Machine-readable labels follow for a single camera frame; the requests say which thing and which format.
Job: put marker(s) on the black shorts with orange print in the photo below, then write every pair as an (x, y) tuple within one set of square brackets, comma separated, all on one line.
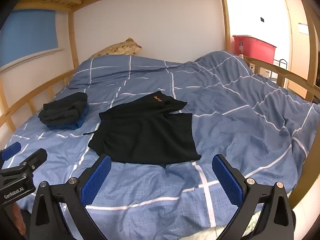
[(145, 135)]

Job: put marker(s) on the blue window blind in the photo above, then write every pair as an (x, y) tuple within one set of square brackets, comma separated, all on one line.
[(30, 35)]

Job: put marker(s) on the beige door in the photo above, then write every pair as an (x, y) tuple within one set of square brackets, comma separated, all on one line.
[(297, 52)]

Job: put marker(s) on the blue folded garment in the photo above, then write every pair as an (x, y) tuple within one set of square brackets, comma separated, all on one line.
[(80, 122)]

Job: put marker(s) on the dark pants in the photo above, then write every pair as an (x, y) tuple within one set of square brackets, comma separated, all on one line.
[(62, 110)]

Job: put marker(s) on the wooden bunk bed frame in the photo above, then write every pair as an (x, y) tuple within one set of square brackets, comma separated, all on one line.
[(226, 17)]

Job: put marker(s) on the blue checked duvet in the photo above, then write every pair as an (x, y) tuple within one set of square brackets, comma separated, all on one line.
[(225, 105)]

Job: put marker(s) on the white paper notice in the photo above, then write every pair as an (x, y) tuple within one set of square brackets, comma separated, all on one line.
[(303, 28)]

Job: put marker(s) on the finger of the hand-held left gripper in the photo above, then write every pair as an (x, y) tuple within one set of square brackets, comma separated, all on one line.
[(35, 158), (11, 150)]

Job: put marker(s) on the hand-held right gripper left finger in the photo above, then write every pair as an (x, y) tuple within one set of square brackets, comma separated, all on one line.
[(96, 180)]

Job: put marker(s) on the beige camouflage pillow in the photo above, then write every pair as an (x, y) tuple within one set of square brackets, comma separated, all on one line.
[(117, 48)]

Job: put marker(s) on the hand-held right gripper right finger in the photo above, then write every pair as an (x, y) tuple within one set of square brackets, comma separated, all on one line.
[(227, 180)]

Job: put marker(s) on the black metal cart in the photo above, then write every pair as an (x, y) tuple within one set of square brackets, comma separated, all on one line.
[(282, 62)]

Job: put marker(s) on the person's left forearm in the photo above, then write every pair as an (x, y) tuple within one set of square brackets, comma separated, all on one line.
[(18, 217)]

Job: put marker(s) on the red storage bin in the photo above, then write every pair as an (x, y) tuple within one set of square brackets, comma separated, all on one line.
[(255, 48)]

